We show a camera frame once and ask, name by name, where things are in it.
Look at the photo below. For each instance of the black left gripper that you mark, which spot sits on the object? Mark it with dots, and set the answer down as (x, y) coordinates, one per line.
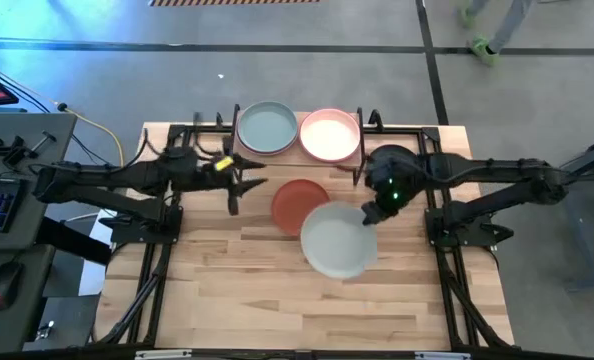
(202, 175)

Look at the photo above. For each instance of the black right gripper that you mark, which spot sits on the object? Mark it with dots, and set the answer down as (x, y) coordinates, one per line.
(392, 192)

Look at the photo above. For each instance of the pale grey plate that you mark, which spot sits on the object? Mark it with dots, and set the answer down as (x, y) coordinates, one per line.
(337, 240)

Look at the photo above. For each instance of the sage green plate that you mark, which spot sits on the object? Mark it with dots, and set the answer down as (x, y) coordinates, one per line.
(267, 127)

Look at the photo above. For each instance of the terracotta orange plate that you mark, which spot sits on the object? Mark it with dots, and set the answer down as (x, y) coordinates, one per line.
(292, 205)

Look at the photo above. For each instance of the magenta plate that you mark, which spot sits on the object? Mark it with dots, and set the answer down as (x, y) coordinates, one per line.
(330, 161)

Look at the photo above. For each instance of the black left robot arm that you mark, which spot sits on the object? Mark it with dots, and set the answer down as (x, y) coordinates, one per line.
(102, 175)

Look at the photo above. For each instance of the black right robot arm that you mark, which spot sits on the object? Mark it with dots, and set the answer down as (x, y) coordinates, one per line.
(477, 170)

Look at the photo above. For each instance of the yellow tag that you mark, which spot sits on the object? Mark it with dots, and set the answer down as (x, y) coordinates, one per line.
(224, 163)

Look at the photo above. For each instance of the black table clamp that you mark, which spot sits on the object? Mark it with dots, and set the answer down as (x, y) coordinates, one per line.
(375, 120)
(219, 121)

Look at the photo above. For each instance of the white paper sheet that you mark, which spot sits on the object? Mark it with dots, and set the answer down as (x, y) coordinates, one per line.
(91, 280)

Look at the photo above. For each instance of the grey side desk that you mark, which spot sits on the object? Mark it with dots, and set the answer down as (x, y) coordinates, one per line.
(57, 125)

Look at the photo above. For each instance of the black desk clamp tool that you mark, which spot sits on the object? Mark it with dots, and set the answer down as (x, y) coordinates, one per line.
(14, 152)

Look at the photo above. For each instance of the person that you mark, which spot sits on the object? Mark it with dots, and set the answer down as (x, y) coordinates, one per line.
(512, 22)

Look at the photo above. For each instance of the small silver clip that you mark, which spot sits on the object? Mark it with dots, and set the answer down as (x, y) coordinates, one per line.
(46, 330)

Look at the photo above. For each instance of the black computer mouse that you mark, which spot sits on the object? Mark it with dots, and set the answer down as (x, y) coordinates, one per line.
(4, 285)

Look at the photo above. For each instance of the wooden shelf with black frame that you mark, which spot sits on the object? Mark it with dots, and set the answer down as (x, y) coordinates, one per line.
(289, 161)

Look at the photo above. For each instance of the black dish rack frame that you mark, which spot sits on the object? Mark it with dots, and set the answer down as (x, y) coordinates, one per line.
(402, 131)

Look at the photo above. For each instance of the silver metal bracket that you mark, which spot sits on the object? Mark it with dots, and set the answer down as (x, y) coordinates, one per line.
(442, 356)
(162, 355)

